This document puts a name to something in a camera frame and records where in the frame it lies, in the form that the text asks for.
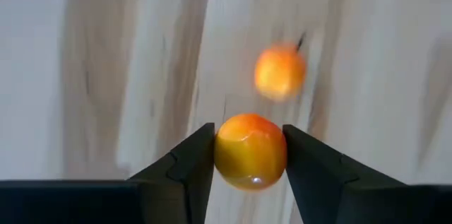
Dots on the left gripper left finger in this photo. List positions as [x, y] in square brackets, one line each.
[183, 181]

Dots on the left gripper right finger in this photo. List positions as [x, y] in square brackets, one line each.
[318, 181]

